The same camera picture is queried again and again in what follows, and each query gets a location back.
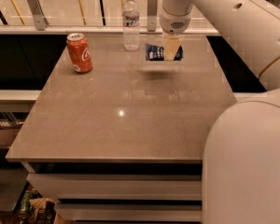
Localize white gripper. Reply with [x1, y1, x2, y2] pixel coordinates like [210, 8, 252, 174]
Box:
[160, 7, 192, 61]

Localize blue rxbar blueberry wrapper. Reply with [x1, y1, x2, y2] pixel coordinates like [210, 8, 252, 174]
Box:
[145, 43, 184, 61]

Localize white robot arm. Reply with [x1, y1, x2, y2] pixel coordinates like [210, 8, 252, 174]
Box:
[160, 0, 280, 224]

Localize clear plastic water bottle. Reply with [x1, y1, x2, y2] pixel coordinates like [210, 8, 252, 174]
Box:
[122, 0, 140, 51]

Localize orange soda can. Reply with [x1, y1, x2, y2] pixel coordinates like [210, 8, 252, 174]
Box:
[66, 33, 92, 73]

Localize upper grey drawer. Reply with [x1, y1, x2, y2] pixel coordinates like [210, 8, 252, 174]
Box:
[27, 174, 202, 201]

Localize grey drawer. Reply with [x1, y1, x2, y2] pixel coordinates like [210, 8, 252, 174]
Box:
[27, 174, 202, 201]
[56, 203, 203, 223]

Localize brown cardboard box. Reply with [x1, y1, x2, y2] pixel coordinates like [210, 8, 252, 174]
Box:
[0, 123, 21, 147]

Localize lower grey drawer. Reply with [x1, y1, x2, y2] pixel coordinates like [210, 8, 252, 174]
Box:
[56, 203, 203, 223]

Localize cluttered items under table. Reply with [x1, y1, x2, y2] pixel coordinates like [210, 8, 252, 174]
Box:
[19, 190, 56, 224]

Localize middle metal railing bracket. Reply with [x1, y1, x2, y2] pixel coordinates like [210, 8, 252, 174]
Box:
[147, 0, 158, 32]

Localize left metal railing bracket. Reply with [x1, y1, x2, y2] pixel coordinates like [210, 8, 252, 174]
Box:
[27, 0, 49, 31]

